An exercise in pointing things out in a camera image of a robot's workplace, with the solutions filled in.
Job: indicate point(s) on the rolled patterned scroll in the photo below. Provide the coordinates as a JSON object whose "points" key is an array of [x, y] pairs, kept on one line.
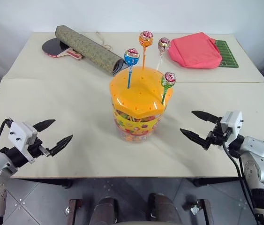
{"points": [[87, 48]]}

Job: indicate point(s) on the orange-lidded lollipop jar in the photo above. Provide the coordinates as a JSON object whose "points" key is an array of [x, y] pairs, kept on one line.
{"points": [[142, 103]]}

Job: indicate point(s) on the green football field mat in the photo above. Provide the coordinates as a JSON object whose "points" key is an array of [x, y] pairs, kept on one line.
{"points": [[228, 55]]}

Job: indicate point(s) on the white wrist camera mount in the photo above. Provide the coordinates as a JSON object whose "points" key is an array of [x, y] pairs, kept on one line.
{"points": [[232, 121], [20, 134]]}

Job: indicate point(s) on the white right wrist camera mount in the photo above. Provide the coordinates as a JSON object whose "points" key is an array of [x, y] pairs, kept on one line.
{"points": [[232, 121]]}

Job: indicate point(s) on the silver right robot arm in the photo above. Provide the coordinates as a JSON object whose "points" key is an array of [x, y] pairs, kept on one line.
{"points": [[260, 161]]}

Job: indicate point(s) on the blue wrapped lollipop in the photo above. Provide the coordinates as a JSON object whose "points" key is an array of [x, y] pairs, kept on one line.
{"points": [[131, 61]]}

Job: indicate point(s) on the dark rounded right robot leg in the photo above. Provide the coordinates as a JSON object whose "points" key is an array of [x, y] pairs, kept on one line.
{"points": [[164, 208]]}

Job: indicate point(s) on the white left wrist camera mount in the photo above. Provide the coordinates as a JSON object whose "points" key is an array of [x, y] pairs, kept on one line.
{"points": [[20, 134]]}

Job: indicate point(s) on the black table tennis paddle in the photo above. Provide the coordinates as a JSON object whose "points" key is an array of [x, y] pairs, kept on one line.
{"points": [[56, 48]]}

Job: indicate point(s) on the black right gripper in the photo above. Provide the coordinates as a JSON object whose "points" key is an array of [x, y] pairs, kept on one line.
{"points": [[215, 137]]}

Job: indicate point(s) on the orange wrapped lollipop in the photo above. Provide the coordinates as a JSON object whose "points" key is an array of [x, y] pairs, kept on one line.
{"points": [[145, 42]]}

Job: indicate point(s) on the red folded cloth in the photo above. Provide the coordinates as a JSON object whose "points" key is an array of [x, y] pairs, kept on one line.
{"points": [[193, 50]]}

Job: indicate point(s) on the white-stick red wrapped lollipop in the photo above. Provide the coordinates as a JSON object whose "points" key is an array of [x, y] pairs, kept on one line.
{"points": [[162, 48]]}

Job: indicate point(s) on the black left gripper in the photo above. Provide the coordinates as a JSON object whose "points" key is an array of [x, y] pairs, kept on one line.
{"points": [[38, 148]]}

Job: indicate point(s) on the green wrapped lollipop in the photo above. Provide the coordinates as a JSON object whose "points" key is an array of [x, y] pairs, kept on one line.
{"points": [[167, 83]]}

